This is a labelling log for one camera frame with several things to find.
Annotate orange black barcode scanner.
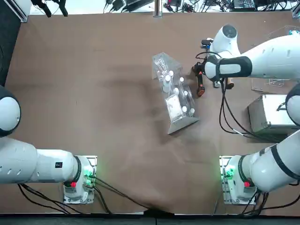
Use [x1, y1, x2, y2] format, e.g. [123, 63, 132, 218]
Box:
[191, 61, 207, 97]

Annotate flat white medicine packet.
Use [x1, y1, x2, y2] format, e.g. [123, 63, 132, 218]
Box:
[165, 94, 184, 122]

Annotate tall slim white bottle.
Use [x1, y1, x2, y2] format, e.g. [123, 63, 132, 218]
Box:
[163, 75, 172, 93]

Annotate clear acrylic tiered shelf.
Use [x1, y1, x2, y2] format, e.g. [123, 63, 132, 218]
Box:
[151, 52, 201, 135]

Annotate shiny clear foil packet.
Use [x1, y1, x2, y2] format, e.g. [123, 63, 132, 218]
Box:
[153, 56, 171, 78]

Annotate flat black electronic device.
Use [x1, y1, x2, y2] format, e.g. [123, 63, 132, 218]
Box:
[125, 0, 154, 7]

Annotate clear acrylic compartment organizer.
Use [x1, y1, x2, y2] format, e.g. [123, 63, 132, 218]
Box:
[251, 24, 300, 92]

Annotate small black power brick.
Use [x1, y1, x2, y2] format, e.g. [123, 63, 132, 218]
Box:
[112, 0, 125, 11]

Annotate silver aluminium carry case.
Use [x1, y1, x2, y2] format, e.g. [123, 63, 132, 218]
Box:
[247, 93, 300, 136]

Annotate black labelled power adapter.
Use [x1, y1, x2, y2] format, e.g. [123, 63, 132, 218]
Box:
[233, 0, 256, 9]

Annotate black tripod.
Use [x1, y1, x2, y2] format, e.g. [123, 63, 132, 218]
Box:
[31, 0, 69, 18]

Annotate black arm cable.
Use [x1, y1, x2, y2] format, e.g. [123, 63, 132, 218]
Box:
[219, 79, 285, 143]
[222, 89, 282, 141]

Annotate black base cable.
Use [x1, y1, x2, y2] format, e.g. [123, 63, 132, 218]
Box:
[213, 187, 300, 218]
[92, 175, 175, 215]
[17, 183, 90, 215]
[93, 185, 115, 215]

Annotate aluminium profile post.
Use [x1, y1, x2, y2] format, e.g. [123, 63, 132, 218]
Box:
[152, 0, 163, 18]

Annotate tangled black cables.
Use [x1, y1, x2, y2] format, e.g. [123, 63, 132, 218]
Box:
[164, 0, 233, 12]

